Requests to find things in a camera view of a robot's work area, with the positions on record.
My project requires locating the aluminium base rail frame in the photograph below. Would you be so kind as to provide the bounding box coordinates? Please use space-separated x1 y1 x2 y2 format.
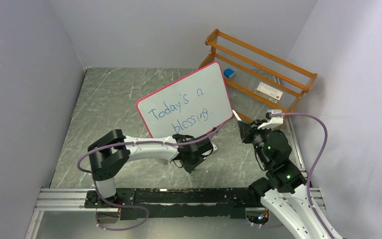
26 188 325 239

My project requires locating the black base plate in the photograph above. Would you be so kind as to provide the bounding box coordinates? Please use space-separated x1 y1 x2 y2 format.
84 187 271 221

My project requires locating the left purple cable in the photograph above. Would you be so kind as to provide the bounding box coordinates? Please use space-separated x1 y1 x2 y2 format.
77 123 225 231

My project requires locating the blue whiteboard marker pen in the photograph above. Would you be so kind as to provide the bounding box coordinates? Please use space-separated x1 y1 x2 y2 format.
232 110 241 121

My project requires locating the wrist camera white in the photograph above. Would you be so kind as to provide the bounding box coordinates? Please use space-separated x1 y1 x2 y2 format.
257 109 284 129
211 142 217 151

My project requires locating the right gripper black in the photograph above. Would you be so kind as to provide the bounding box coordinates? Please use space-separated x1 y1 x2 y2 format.
239 119 272 167

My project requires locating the blue eraser on shelf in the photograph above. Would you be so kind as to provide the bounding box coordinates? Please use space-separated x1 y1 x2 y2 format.
223 68 236 79

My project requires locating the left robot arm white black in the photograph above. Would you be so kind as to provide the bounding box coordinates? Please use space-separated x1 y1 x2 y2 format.
87 129 217 207

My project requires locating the orange wooden shelf rack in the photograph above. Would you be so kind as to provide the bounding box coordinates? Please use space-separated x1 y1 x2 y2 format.
200 29 318 121

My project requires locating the white labelled box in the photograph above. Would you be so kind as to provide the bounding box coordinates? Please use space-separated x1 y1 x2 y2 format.
256 82 283 103

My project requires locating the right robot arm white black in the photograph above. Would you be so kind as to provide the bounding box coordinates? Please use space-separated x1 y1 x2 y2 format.
238 120 341 239

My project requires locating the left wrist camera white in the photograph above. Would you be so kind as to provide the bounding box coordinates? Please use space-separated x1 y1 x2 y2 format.
211 142 217 151

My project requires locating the whiteboard with pink frame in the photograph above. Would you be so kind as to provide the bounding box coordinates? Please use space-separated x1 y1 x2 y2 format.
136 62 233 138

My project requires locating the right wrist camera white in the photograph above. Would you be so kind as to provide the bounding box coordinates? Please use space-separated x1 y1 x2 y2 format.
257 109 284 129

